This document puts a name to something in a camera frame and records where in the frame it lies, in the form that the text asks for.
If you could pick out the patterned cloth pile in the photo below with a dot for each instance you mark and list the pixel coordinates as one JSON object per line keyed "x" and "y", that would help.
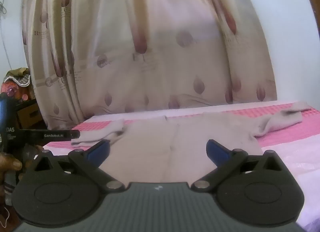
{"x": 15, "y": 81}

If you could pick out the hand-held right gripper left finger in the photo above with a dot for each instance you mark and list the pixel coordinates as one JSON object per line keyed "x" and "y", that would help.
{"x": 100, "y": 150}

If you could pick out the beige knit sweater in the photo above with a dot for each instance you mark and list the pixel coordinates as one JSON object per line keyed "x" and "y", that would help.
{"x": 180, "y": 136}

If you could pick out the pink checked bed sheet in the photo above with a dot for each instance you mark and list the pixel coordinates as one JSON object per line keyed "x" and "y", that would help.
{"x": 287, "y": 144}

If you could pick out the brown wooden box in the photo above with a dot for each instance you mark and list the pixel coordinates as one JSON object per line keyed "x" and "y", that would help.
{"x": 30, "y": 115}

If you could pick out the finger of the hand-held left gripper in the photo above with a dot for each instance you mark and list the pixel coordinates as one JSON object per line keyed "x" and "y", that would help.
{"x": 50, "y": 135}

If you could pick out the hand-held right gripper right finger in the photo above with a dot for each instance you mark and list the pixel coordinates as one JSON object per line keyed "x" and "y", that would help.
{"x": 214, "y": 150}

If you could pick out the cream floral curtain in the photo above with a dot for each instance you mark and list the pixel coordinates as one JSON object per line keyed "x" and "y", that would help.
{"x": 150, "y": 46}

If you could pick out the person's left hand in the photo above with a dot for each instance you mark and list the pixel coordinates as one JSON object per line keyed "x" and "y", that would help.
{"x": 11, "y": 163}

